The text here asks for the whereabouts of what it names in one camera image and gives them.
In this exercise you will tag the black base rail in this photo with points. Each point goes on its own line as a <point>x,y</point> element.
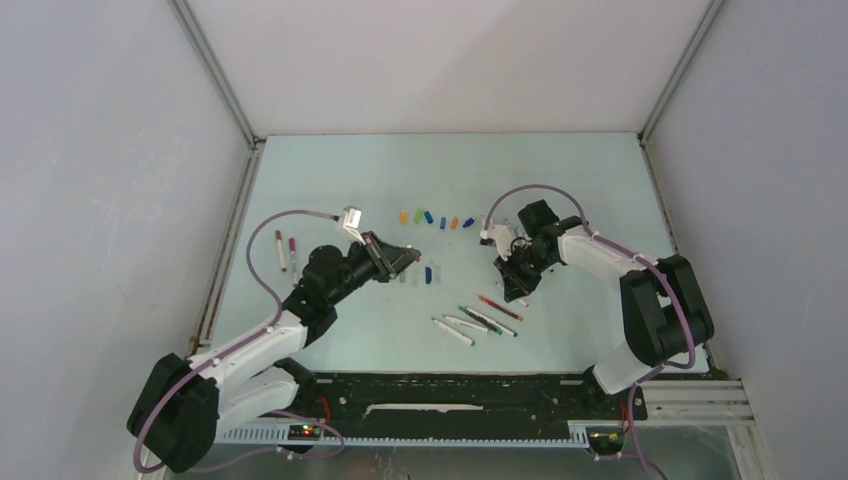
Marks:
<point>462,406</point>

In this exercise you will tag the green cap marker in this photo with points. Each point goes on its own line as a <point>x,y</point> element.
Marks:
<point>453,332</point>

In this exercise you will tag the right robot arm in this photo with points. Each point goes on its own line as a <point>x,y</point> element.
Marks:
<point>664,313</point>

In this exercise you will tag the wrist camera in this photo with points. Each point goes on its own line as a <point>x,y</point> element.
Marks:
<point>348,222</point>
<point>501,237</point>

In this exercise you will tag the white cable duct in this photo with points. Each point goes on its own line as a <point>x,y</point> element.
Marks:
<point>268,434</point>

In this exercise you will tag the controller board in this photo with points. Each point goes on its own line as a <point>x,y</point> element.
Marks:
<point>304,432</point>
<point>606,440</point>

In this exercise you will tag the left controller board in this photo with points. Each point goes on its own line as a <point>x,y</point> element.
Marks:
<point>304,432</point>

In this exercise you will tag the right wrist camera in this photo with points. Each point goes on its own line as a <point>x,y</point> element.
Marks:
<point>501,237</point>

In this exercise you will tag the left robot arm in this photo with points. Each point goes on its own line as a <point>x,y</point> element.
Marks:
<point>186,404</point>

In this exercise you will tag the orange red gel pen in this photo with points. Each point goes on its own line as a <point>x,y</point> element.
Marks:
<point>505,311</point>

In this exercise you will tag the maroon pen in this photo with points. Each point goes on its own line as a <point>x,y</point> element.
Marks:
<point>281,251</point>

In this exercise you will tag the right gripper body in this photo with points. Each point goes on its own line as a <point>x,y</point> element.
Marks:
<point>527,263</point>

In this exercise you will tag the right controller board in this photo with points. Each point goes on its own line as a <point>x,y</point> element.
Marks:
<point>606,440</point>

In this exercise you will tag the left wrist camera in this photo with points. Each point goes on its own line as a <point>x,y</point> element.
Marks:
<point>348,222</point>

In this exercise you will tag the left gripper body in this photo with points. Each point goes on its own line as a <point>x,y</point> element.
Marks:
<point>374,264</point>

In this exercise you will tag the purple pen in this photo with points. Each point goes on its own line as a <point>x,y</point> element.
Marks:
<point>292,246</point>

